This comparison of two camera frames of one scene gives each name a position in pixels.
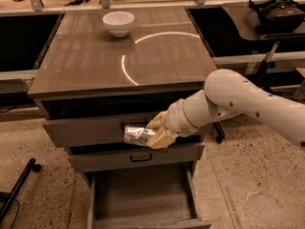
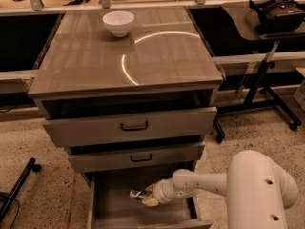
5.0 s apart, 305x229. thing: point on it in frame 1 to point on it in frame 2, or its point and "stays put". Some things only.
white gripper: [174, 117] to [161, 191]
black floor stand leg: [7, 198] stays put
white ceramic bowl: [119, 22] stays put
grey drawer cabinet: [105, 68] stays put
